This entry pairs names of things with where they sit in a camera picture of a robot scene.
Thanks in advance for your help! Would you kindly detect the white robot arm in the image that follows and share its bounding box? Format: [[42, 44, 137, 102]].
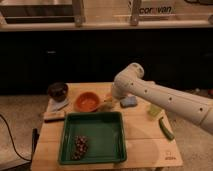
[[111, 63, 213, 135]]

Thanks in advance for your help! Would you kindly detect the green plastic tray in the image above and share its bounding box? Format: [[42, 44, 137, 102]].
[[58, 112, 127, 165]]

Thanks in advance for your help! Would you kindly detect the green cucumber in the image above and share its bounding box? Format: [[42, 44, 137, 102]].
[[158, 117, 175, 141]]

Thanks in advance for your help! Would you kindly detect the small orange cup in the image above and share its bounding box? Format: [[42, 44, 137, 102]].
[[104, 93, 113, 102]]

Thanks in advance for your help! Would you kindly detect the bunch of red grapes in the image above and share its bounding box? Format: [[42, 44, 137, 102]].
[[72, 136, 88, 160]]

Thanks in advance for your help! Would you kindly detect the grey blue cloth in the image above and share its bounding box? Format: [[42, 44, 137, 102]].
[[50, 99, 69, 111]]

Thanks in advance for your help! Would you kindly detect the blue sponge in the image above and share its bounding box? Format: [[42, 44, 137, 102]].
[[120, 96, 137, 108]]

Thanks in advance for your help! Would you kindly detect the yellow banana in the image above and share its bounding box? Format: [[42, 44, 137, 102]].
[[98, 101, 115, 112]]

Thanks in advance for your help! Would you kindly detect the dark brown bowl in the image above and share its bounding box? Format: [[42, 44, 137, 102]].
[[47, 82, 68, 102]]

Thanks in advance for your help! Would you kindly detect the white cardboard box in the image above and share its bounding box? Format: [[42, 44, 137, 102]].
[[126, 0, 177, 17]]

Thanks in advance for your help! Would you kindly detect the wooden block brush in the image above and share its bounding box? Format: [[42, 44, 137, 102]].
[[43, 111, 65, 122]]

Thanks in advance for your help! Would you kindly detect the black cable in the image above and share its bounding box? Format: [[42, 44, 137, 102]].
[[0, 114, 32, 162]]

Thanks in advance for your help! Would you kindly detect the red bowl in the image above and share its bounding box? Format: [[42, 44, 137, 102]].
[[74, 92, 100, 112]]

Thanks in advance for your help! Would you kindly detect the light green cup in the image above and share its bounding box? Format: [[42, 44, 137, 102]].
[[148, 104, 162, 117]]

